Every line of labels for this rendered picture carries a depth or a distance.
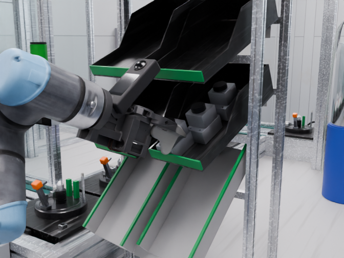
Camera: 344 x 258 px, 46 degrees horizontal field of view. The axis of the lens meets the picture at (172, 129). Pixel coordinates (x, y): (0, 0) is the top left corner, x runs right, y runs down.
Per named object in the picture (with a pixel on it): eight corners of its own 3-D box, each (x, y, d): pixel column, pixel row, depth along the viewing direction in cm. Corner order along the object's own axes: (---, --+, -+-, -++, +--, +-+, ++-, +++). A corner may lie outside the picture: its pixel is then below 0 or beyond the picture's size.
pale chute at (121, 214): (133, 254, 83) (121, 245, 80) (94, 234, 92) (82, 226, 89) (194, 143, 93) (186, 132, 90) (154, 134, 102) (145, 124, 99)
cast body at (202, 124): (206, 145, 79) (196, 115, 76) (188, 141, 82) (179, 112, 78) (228, 122, 84) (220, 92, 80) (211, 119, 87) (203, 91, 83)
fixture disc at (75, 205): (60, 224, 100) (59, 217, 100) (23, 212, 108) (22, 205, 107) (98, 205, 112) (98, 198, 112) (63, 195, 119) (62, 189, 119)
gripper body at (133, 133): (119, 151, 74) (67, 134, 65) (133, 107, 75) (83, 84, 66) (148, 159, 69) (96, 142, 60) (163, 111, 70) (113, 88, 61)
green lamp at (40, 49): (38, 61, 118) (37, 44, 117) (27, 61, 120) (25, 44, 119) (51, 60, 122) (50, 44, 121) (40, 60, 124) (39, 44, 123)
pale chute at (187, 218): (196, 276, 76) (185, 267, 73) (147, 252, 84) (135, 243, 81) (256, 153, 86) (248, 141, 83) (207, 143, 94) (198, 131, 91)
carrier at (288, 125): (316, 142, 190) (318, 116, 187) (266, 135, 203) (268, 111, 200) (327, 132, 210) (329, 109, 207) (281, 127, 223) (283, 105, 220)
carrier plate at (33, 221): (59, 245, 94) (58, 237, 94) (-4, 221, 107) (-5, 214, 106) (123, 210, 114) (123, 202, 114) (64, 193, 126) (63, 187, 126)
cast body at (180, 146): (175, 162, 77) (165, 132, 74) (159, 157, 80) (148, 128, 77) (200, 137, 82) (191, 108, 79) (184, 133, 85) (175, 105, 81)
